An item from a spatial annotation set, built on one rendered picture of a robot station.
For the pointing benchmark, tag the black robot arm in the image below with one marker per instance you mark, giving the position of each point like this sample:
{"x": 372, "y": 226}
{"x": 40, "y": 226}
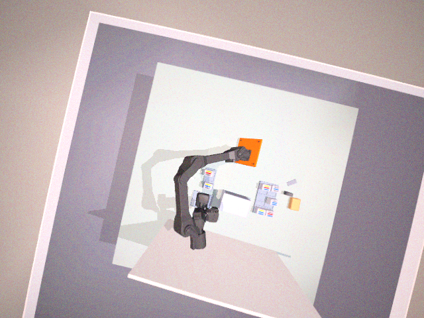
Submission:
{"x": 184, "y": 225}

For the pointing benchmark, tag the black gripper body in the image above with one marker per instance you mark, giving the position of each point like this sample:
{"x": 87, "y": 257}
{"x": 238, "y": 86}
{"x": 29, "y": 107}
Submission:
{"x": 201, "y": 199}

